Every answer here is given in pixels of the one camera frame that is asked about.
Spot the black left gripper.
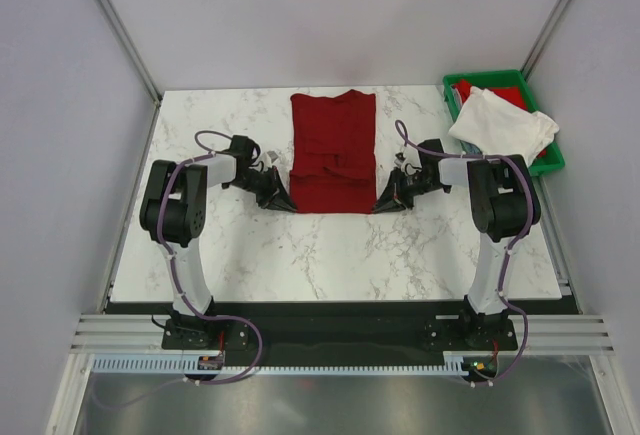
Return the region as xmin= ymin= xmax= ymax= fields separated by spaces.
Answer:
xmin=227 ymin=166 xmax=297 ymax=214

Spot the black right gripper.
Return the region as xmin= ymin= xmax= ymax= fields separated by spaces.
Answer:
xmin=371 ymin=167 xmax=441 ymax=214

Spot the dark red t shirt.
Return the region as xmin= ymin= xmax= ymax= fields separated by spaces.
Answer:
xmin=289 ymin=90 xmax=377 ymax=214

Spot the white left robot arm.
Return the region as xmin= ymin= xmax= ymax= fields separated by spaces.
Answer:
xmin=139 ymin=135 xmax=297 ymax=348

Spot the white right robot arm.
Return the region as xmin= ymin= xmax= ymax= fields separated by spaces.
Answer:
xmin=372 ymin=139 xmax=541 ymax=349

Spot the white t shirt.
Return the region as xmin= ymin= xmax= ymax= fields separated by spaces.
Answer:
xmin=448 ymin=85 xmax=560 ymax=179

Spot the bright red t shirt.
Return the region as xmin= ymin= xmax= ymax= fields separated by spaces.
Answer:
xmin=454 ymin=78 xmax=549 ymax=161

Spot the green plastic bin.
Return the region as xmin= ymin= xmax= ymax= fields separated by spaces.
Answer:
xmin=442 ymin=69 xmax=568 ymax=183

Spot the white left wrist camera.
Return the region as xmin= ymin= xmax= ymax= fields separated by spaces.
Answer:
xmin=258 ymin=150 xmax=279 ymax=171

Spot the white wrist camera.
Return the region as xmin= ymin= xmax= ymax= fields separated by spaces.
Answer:
xmin=394 ymin=149 xmax=421 ymax=174
xmin=258 ymin=150 xmax=279 ymax=171

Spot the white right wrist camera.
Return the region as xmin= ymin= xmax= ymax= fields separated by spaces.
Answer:
xmin=394 ymin=149 xmax=421 ymax=174

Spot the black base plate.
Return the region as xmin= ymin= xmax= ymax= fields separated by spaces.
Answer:
xmin=162 ymin=301 xmax=518 ymax=365

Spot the light blue cable duct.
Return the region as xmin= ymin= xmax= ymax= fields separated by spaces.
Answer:
xmin=91 ymin=353 xmax=469 ymax=377

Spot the aluminium front rail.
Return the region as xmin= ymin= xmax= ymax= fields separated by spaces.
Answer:
xmin=71 ymin=315 xmax=614 ymax=356

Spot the right aluminium frame post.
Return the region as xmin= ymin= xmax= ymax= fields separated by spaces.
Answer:
xmin=520 ymin=0 xmax=575 ymax=80

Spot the aluminium frame post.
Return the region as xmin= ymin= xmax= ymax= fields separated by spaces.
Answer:
xmin=94 ymin=0 xmax=163 ymax=107
xmin=520 ymin=0 xmax=575 ymax=80

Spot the left aluminium frame post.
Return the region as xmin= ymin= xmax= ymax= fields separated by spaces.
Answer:
xmin=94 ymin=0 xmax=163 ymax=107

